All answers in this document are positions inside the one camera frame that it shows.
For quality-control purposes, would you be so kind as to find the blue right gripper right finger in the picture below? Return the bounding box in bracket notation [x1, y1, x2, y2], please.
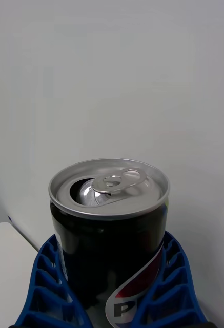
[131, 230, 210, 328]

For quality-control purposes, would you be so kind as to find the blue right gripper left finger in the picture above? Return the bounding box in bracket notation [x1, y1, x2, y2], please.
[14, 235, 92, 328]

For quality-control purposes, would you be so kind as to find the black drink can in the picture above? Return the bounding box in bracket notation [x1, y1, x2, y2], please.
[48, 158, 171, 328]

